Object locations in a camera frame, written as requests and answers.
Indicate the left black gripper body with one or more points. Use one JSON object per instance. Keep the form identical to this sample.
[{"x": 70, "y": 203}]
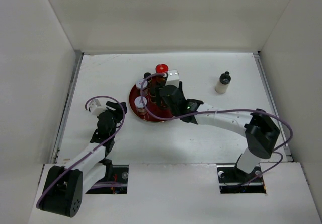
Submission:
[{"x": 113, "y": 129}]

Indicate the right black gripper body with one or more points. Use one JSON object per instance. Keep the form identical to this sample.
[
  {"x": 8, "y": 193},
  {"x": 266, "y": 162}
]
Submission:
[{"x": 174, "y": 110}]

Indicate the white lid pink jar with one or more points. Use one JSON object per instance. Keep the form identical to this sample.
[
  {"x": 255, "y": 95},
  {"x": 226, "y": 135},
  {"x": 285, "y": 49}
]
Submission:
[{"x": 139, "y": 103}]

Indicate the white lid dark jar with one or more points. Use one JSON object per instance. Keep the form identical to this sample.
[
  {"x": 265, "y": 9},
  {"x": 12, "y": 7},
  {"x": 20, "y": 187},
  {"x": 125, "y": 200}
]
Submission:
[{"x": 142, "y": 84}]

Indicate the red lid sauce jar back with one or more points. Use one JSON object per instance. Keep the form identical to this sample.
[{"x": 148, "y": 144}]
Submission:
[{"x": 161, "y": 68}]

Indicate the red lid sauce jar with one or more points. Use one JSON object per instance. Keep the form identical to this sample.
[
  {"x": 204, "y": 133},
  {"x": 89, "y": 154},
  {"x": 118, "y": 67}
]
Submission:
[
  {"x": 161, "y": 68},
  {"x": 162, "y": 105}
]

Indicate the small black cap spice bottle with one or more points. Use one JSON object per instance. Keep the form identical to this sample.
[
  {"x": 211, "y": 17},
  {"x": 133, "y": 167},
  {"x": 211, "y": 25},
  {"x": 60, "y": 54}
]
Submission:
[{"x": 147, "y": 74}]

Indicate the black cap dark bottle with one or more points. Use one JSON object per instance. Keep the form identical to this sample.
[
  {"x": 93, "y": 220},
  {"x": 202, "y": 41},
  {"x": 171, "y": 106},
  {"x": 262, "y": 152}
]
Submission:
[{"x": 223, "y": 82}]

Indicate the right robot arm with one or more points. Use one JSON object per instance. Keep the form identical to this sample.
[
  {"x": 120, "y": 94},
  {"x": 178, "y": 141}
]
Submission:
[{"x": 260, "y": 131}]

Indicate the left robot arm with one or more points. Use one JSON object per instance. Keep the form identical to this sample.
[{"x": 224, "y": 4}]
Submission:
[{"x": 65, "y": 185}]

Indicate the red round tray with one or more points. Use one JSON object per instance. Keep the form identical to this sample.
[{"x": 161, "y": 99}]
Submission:
[{"x": 154, "y": 113}]

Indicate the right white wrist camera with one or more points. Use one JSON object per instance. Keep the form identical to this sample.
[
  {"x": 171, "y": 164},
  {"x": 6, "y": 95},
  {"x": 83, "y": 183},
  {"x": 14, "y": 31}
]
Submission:
[{"x": 172, "y": 78}]

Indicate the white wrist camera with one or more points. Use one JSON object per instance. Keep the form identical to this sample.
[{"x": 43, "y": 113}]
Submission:
[
  {"x": 95, "y": 107},
  {"x": 172, "y": 78}
]

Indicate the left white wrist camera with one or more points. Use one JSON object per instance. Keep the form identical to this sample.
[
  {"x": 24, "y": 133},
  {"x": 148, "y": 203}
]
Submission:
[{"x": 95, "y": 107}]

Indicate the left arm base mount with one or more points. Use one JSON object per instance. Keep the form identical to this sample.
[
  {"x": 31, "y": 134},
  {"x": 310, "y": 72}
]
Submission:
[{"x": 115, "y": 180}]

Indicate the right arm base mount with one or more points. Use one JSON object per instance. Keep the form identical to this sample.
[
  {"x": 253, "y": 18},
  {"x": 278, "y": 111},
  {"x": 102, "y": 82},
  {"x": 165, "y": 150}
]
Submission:
[{"x": 234, "y": 181}]

